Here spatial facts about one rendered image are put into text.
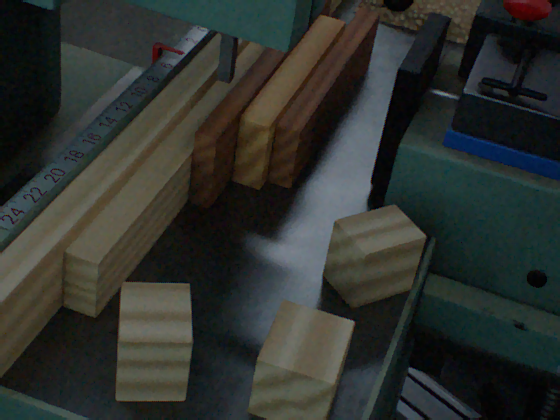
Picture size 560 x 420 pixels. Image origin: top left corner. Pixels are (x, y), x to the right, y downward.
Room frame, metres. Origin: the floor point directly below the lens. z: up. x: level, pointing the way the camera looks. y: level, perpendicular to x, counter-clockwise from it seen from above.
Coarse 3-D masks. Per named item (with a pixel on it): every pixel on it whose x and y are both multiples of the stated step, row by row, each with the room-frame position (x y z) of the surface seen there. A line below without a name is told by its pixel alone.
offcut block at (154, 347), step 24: (144, 288) 0.36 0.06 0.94; (168, 288) 0.36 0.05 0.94; (120, 312) 0.34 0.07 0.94; (144, 312) 0.34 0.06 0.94; (168, 312) 0.34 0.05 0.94; (120, 336) 0.32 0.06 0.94; (144, 336) 0.32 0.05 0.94; (168, 336) 0.33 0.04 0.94; (120, 360) 0.32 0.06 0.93; (144, 360) 0.32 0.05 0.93; (168, 360) 0.32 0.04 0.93; (120, 384) 0.32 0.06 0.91; (144, 384) 0.32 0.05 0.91; (168, 384) 0.32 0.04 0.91
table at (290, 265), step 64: (384, 64) 0.71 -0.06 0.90; (256, 192) 0.51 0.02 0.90; (320, 192) 0.52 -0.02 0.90; (384, 192) 0.53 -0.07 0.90; (192, 256) 0.43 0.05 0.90; (256, 256) 0.45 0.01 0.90; (320, 256) 0.46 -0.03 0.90; (64, 320) 0.37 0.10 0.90; (192, 320) 0.38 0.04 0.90; (256, 320) 0.39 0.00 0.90; (384, 320) 0.41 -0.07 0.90; (448, 320) 0.47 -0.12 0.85; (512, 320) 0.46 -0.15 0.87; (0, 384) 0.32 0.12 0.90; (64, 384) 0.32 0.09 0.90; (192, 384) 0.34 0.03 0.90; (384, 384) 0.38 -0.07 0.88
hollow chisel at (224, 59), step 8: (224, 40) 0.56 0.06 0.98; (232, 40) 0.55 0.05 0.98; (224, 48) 0.56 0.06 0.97; (232, 48) 0.55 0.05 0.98; (224, 56) 0.56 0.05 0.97; (232, 56) 0.56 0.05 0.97; (224, 64) 0.56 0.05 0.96; (232, 64) 0.56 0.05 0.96; (224, 72) 0.56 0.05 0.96; (232, 72) 0.56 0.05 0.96; (224, 80) 0.56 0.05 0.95
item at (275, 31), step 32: (128, 0) 0.54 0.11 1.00; (160, 0) 0.53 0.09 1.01; (192, 0) 0.53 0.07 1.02; (224, 0) 0.52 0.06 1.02; (256, 0) 0.52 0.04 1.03; (288, 0) 0.52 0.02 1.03; (320, 0) 0.57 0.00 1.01; (224, 32) 0.52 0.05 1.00; (256, 32) 0.52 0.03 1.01; (288, 32) 0.52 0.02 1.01
